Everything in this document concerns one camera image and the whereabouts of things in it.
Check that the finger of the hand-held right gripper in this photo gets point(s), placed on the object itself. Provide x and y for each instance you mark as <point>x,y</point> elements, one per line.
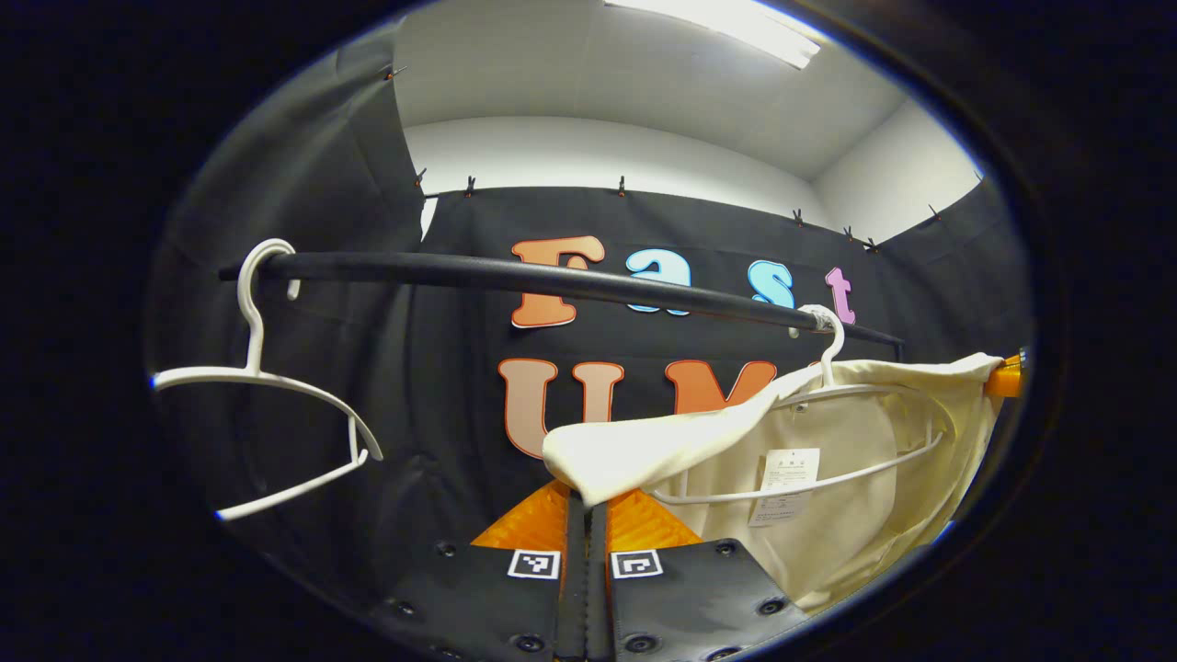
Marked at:
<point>1004,377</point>

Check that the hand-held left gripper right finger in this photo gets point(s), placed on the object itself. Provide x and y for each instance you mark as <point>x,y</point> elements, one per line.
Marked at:
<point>680,598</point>

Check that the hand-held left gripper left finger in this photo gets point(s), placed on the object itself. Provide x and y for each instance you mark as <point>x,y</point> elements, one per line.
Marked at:
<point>515,598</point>

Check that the cream jacket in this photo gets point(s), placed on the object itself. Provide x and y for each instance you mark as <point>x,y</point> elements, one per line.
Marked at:
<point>644,450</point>

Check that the white plastic jacket hanger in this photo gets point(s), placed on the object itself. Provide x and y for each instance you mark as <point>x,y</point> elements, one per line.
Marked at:
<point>830,368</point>

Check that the black clothes rack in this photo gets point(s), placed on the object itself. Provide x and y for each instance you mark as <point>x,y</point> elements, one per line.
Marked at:
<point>460,271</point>

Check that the white empty plastic hanger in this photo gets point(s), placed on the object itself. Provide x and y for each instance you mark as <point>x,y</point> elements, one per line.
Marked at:
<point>254,345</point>

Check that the black backdrop cloth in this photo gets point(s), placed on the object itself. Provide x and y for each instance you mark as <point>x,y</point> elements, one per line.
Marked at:
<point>441,368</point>

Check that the row of black backdrop clips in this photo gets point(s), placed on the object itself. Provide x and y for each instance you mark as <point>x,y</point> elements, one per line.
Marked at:
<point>622,187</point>

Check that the ceiling light panel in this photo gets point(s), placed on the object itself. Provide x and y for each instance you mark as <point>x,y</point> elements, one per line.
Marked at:
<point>726,23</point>

